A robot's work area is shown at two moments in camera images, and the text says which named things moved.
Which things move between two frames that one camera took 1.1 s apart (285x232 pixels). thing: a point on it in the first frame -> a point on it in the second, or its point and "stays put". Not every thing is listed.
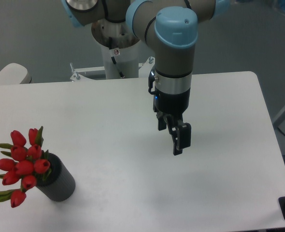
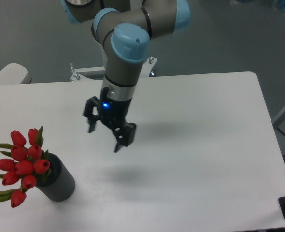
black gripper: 171,97 -> 113,113
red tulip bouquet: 31,163 stays put
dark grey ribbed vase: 57,183 stays put
